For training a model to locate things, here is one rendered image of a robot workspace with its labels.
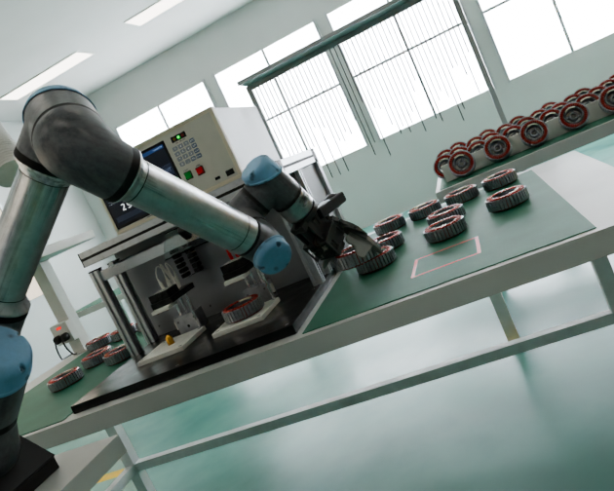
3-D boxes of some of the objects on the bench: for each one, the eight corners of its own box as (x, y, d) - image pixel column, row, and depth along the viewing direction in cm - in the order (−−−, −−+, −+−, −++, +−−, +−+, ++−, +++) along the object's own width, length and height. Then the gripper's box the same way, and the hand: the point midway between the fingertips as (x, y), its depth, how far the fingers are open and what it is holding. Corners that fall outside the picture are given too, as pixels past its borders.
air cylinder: (202, 327, 173) (193, 311, 172) (180, 335, 175) (172, 319, 174) (209, 321, 178) (201, 305, 177) (188, 329, 180) (180, 313, 179)
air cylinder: (273, 299, 165) (264, 282, 165) (250, 308, 168) (242, 291, 167) (278, 294, 170) (270, 277, 169) (255, 302, 172) (248, 285, 172)
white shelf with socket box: (94, 359, 220) (36, 248, 214) (21, 388, 231) (-35, 283, 225) (140, 325, 253) (92, 229, 247) (75, 352, 264) (27, 260, 258)
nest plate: (183, 350, 153) (181, 346, 153) (137, 367, 158) (135, 363, 158) (207, 328, 167) (205, 324, 167) (164, 345, 172) (162, 341, 172)
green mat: (62, 421, 147) (62, 420, 147) (-100, 479, 166) (-101, 479, 166) (210, 300, 236) (210, 299, 236) (93, 347, 254) (92, 347, 254)
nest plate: (263, 320, 146) (261, 315, 146) (212, 338, 150) (211, 334, 150) (280, 300, 160) (278, 296, 160) (234, 318, 165) (232, 314, 164)
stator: (434, 235, 163) (429, 223, 163) (472, 222, 157) (467, 209, 157) (422, 248, 154) (416, 235, 153) (462, 235, 148) (456, 222, 147)
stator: (381, 271, 149) (375, 258, 149) (350, 278, 157) (345, 265, 157) (405, 253, 156) (400, 241, 156) (374, 261, 165) (369, 249, 164)
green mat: (596, 228, 107) (595, 227, 107) (302, 334, 126) (302, 333, 126) (531, 169, 196) (531, 169, 196) (364, 237, 215) (364, 237, 215)
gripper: (266, 239, 132) (324, 287, 142) (326, 217, 120) (385, 273, 130) (278, 209, 137) (332, 259, 147) (337, 186, 124) (392, 243, 134)
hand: (359, 255), depth 140 cm, fingers closed on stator, 13 cm apart
